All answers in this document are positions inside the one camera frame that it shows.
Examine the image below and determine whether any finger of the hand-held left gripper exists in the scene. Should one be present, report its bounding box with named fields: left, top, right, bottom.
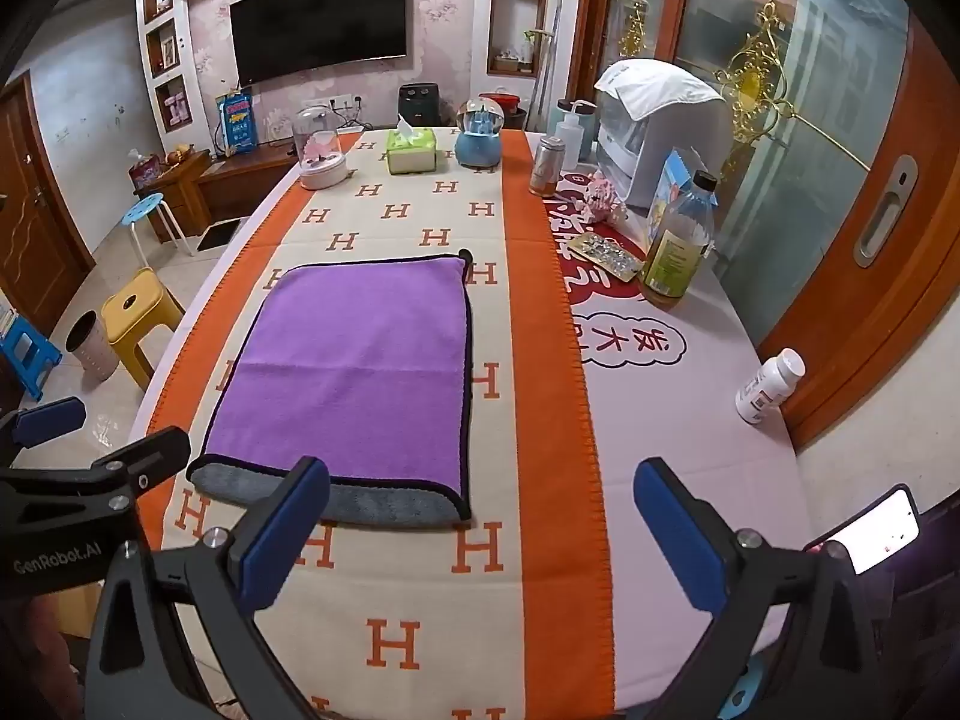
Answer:
left=79, top=426, right=193, bottom=520
left=0, top=395, right=86, bottom=470

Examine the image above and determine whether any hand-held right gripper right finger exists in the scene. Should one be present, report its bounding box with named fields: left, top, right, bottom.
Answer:
left=634, top=457, right=901, bottom=720

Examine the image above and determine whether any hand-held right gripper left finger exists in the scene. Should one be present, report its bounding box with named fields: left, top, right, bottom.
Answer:
left=86, top=456, right=331, bottom=720

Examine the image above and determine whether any purple towel with grey underside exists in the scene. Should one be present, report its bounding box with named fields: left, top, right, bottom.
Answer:
left=186, top=249, right=475, bottom=527

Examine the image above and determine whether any blue plastic step stool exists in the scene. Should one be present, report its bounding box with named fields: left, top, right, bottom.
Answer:
left=0, top=319, right=63, bottom=402

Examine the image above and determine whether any beige waste bin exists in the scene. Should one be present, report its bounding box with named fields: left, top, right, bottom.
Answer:
left=65, top=310, right=119, bottom=381

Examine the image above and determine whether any white printed tablecloth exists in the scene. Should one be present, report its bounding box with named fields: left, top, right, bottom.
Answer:
left=510, top=131, right=815, bottom=691

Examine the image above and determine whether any yellow plastic stool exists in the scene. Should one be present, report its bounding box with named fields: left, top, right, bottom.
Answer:
left=100, top=268, right=186, bottom=391

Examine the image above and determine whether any white pill bottle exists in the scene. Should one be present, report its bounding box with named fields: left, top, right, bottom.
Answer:
left=735, top=349, right=806, bottom=425

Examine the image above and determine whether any orange and cream patterned blanket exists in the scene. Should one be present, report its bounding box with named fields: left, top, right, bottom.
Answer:
left=127, top=127, right=623, bottom=720

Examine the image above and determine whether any smartphone with lit screen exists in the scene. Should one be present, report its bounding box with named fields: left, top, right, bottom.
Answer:
left=802, top=485, right=921, bottom=578

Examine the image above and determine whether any brown wooden door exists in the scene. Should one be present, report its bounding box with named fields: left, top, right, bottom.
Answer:
left=0, top=75, right=97, bottom=301

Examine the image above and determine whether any round blue stool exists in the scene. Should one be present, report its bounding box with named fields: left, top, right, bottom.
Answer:
left=121, top=193, right=194, bottom=271

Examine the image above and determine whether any pink box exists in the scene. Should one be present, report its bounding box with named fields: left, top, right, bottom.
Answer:
left=127, top=150, right=162, bottom=190

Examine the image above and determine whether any bottle of yellow liquid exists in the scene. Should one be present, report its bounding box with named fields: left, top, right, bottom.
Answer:
left=639, top=170, right=719, bottom=308

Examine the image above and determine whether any wooden television cabinet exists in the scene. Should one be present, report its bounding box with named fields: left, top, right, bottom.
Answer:
left=139, top=136, right=316, bottom=245

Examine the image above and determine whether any silver blister pack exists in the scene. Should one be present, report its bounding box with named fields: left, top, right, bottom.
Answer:
left=571, top=231, right=644, bottom=282

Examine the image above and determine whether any wooden framed glass sliding door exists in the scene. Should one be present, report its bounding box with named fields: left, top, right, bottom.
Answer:
left=570, top=0, right=960, bottom=451

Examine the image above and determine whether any pink plush toy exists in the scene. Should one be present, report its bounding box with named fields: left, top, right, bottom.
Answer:
left=587, top=171, right=627, bottom=222

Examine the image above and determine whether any blue printed box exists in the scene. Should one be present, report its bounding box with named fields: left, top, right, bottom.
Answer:
left=216, top=90, right=257, bottom=155

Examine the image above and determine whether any glass dome with white base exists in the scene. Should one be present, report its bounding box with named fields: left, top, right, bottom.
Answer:
left=294, top=106, right=350, bottom=190

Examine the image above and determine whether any light blue carton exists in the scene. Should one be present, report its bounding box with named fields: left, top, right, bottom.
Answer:
left=646, top=150, right=698, bottom=237

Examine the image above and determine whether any white countertop appliance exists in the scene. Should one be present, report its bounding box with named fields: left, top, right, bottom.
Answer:
left=596, top=90, right=732, bottom=211

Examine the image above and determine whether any metal lidded jar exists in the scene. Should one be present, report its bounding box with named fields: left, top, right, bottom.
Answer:
left=529, top=136, right=565, bottom=197

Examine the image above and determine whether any green tissue box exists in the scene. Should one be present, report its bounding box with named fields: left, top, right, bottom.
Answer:
left=385, top=116, right=438, bottom=175

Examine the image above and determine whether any clear squeeze bottle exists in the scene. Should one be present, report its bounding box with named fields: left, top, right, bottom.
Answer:
left=553, top=99, right=597, bottom=172

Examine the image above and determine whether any blue snow globe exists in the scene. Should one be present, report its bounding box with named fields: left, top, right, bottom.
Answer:
left=454, top=99, right=505, bottom=168

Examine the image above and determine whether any white cloth cover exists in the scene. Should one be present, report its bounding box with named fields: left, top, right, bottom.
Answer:
left=595, top=60, right=725, bottom=122

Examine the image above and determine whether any red bucket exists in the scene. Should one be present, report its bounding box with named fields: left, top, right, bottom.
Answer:
left=491, top=90, right=530, bottom=128

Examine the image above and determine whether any gold door ornament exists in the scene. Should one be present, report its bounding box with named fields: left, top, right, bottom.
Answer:
left=712, top=0, right=871, bottom=173

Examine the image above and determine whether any mop pole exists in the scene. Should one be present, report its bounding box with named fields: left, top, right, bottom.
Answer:
left=534, top=0, right=562, bottom=132

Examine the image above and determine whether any silver door handle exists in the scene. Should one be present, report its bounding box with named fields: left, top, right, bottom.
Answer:
left=855, top=155, right=918, bottom=267

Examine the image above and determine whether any white wall shelf unit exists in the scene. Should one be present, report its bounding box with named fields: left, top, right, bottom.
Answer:
left=135, top=0, right=197, bottom=143

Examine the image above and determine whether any black wall television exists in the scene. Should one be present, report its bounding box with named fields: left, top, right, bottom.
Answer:
left=229, top=0, right=413, bottom=87

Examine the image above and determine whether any white wall niche shelf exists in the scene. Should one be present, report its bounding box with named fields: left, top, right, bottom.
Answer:
left=480, top=0, right=552, bottom=80

